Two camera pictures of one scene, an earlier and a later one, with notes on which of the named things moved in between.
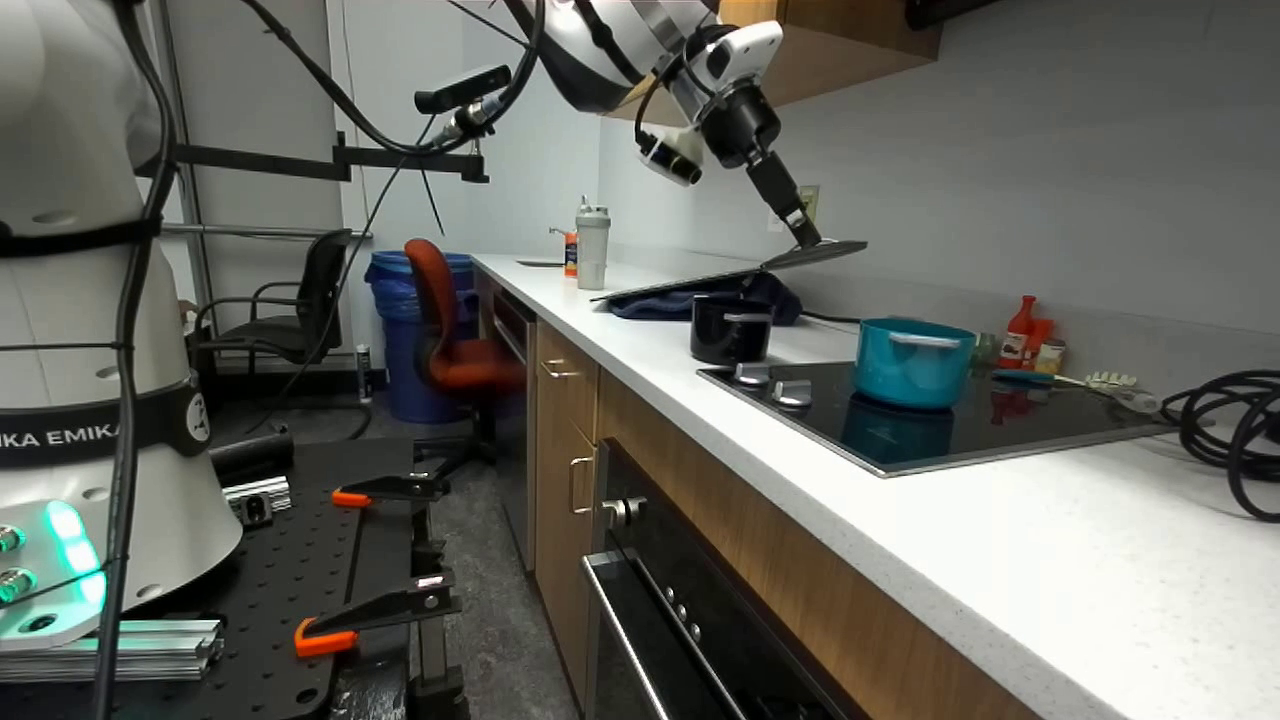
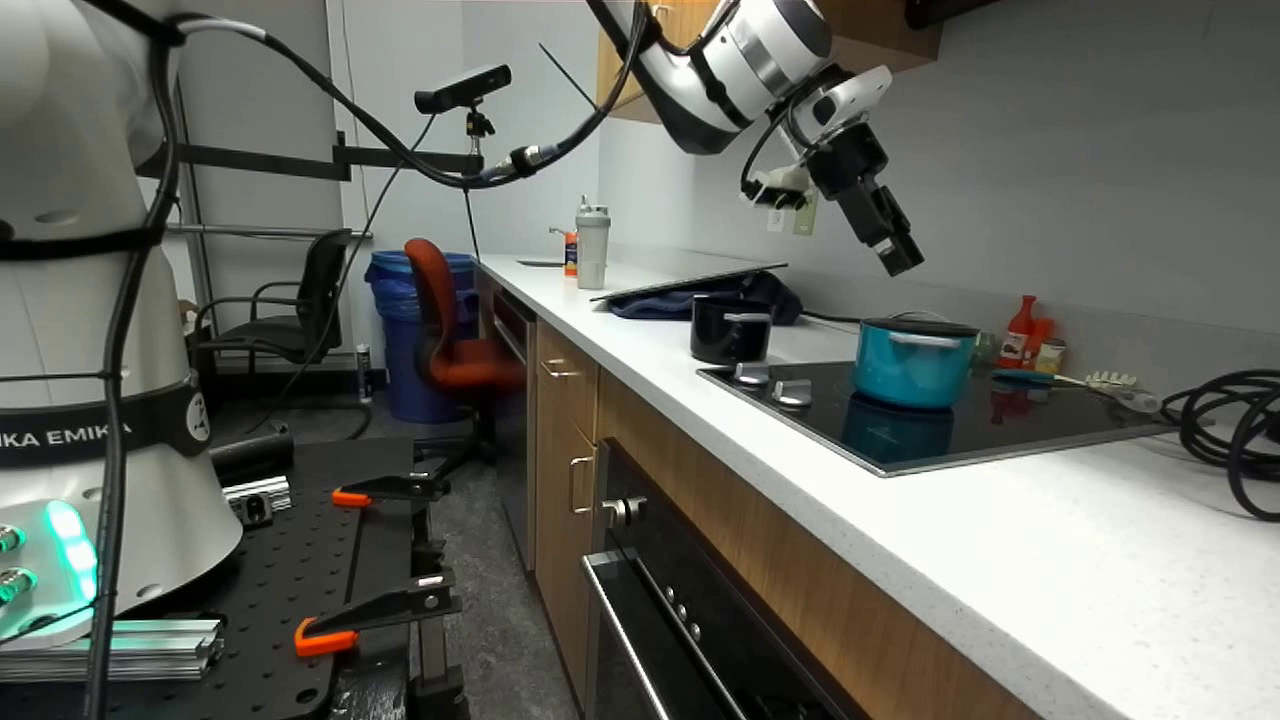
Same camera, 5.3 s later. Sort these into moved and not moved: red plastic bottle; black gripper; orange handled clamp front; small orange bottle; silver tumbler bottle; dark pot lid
Moved: dark pot lid; black gripper
Not moved: red plastic bottle; small orange bottle; orange handled clamp front; silver tumbler bottle
